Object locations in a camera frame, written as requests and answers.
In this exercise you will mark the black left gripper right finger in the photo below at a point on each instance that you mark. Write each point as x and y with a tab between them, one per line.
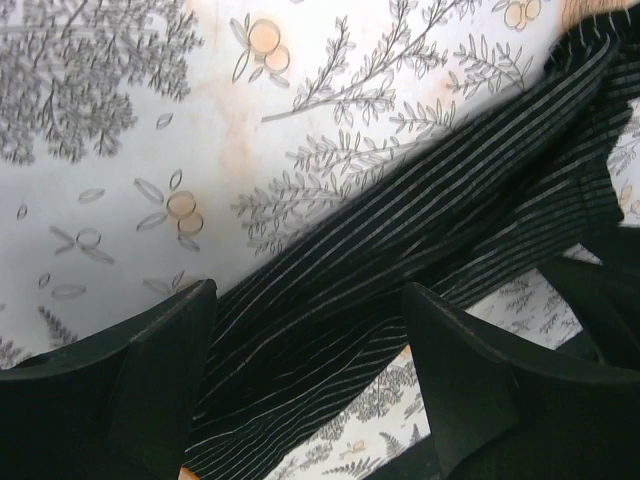
502	407

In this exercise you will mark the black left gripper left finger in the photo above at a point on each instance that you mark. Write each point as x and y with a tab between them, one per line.
115	405

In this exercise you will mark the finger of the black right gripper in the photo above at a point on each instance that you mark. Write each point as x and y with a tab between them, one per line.
605	296

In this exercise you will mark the black pinstriped underwear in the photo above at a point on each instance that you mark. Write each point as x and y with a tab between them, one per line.
298	340

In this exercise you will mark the floral patterned table mat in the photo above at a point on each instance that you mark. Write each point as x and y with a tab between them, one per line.
149	145

